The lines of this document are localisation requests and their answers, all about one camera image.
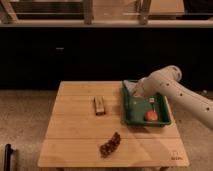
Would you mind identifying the black object on floor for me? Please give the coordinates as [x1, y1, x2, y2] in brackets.
[3, 144, 13, 171]

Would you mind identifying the grey towel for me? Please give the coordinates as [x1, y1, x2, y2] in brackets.
[124, 81, 136, 95]

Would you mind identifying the small wooden block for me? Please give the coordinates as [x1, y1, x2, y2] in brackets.
[94, 96, 105, 115]

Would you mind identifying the bunch of red grapes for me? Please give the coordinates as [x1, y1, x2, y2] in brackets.
[99, 132, 121, 158]

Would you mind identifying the wooden shelf frame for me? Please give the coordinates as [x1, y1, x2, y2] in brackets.
[0, 0, 213, 28]

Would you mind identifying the green plastic tray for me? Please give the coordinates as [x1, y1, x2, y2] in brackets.
[121, 80, 171, 127]

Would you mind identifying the orange fruit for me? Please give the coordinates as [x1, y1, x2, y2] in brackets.
[144, 110, 158, 121]

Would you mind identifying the wooden table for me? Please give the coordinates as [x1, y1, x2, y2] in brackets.
[38, 81, 189, 168]

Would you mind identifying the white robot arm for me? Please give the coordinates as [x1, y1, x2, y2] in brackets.
[133, 65, 213, 131]

